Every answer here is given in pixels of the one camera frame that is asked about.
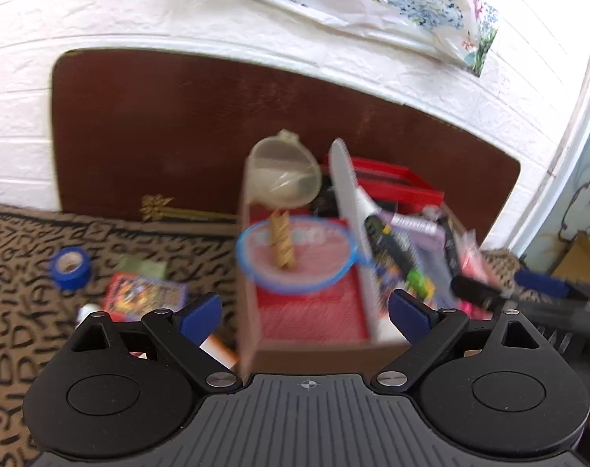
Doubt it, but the playing card box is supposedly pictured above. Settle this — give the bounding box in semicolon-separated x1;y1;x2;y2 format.
103;273;188;321

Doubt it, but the green small box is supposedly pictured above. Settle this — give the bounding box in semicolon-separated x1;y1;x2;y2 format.
114;255;167;281

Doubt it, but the blue tape roll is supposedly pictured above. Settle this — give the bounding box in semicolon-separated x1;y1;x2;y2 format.
49;247;91;291

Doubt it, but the orange white medicine box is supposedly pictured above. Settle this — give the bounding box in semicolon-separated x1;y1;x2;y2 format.
200;334;239;369

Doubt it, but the white floral cream tube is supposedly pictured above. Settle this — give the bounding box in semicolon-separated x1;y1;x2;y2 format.
75;304;102;327

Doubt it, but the pink plastic pouch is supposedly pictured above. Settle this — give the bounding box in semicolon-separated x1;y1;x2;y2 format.
455;231;501;321

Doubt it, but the cardboard box on floor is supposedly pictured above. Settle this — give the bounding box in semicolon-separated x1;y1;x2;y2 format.
552;232;590;284

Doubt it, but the black green marker pen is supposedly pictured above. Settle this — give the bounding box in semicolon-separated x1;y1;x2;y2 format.
364;215;435;299

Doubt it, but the cardboard storage box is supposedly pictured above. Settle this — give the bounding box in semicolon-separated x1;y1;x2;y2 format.
235;157;491;384

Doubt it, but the red booklet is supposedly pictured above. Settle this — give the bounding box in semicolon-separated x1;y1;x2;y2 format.
252;218;374;344

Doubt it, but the blue rimmed strainer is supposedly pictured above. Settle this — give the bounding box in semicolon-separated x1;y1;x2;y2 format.
236;215;372;295

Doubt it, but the white plastic knife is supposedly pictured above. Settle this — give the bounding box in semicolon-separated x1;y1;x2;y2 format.
329;138;403;345

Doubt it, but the clear plastic measuring cup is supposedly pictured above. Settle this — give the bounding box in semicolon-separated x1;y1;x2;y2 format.
245;129;321;210

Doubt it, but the dark wooden headboard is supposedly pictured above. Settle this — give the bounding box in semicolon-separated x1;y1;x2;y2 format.
51;49;520;237

